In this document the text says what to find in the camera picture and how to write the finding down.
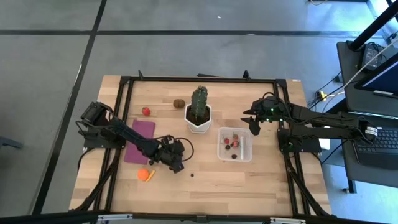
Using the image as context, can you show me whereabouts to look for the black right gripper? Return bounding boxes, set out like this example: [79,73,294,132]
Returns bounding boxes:
[241,96,285,123]

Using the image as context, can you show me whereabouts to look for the clear plastic tupperware container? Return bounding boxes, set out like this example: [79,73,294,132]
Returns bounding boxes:
[216,126,253,163]

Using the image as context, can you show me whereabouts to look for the purple cloth mat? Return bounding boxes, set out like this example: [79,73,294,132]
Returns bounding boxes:
[123,119,156,166]

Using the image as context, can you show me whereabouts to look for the white hexagonal plant pot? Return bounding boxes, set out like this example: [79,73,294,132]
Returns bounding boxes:
[184,103,213,134]

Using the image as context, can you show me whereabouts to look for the green cactus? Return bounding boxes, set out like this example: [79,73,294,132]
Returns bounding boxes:
[190,85,209,121]

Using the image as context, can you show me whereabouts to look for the dark grey desk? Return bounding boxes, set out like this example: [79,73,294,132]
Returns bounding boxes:
[336,40,398,189]

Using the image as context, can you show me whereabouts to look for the black power adapter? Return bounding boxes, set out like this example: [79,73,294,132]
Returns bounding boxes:
[360,43,382,72]

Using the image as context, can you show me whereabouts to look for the black keyboard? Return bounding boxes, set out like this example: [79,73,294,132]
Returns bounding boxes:
[351,126,398,170]

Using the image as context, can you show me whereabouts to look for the monitor with blue screen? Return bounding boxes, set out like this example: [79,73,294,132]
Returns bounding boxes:
[354,52,398,100]

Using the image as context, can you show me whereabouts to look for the black rig beam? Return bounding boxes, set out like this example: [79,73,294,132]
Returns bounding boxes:
[0,210,398,224]

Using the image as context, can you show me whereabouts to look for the black diagonal pole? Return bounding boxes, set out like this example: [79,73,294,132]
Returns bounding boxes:
[348,0,398,51]

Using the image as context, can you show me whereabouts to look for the grey floor object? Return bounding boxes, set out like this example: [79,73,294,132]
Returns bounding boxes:
[0,136,24,150]

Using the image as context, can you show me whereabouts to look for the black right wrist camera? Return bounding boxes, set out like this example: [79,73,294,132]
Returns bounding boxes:
[248,119,261,136]

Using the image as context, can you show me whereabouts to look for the black aluminium table frame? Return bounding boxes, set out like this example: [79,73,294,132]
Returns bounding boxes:
[70,70,335,218]

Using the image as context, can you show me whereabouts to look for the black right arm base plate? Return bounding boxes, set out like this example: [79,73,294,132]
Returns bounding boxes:
[277,128,322,154]

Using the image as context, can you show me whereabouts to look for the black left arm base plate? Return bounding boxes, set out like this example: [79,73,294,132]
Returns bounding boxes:
[83,124,127,149]

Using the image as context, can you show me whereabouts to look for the white cable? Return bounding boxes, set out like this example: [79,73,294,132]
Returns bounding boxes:
[340,37,398,90]

